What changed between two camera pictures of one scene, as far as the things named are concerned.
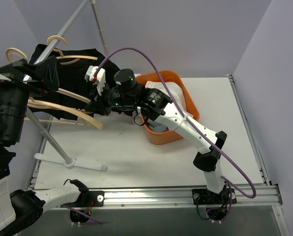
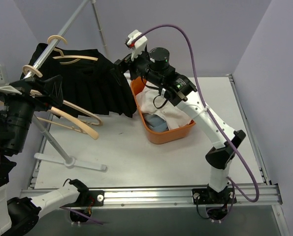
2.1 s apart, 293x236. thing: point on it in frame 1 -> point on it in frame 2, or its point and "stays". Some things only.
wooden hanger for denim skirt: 36,103 -> 81,128
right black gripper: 100,103 -> 126,60
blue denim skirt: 155,126 stays
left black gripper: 34,77 -> 38,92
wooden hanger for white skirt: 13,51 -> 36,70
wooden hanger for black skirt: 76,57 stays
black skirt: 74,97 stays
